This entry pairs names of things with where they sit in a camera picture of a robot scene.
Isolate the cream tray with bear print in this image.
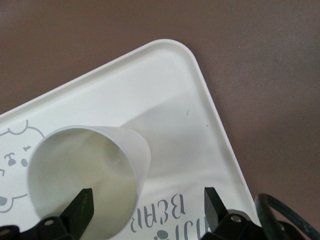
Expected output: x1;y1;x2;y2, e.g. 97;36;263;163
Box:
0;38;262;240

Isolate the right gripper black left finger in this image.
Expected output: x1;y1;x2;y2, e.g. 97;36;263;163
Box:
0;187;95;240

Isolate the white plastic cup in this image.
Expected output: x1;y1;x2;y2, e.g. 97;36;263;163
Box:
26;125;152;239

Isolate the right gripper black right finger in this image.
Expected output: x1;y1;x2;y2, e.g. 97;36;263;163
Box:
199;186;266;240

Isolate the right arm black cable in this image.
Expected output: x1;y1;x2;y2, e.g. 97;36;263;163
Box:
254;193;320;240

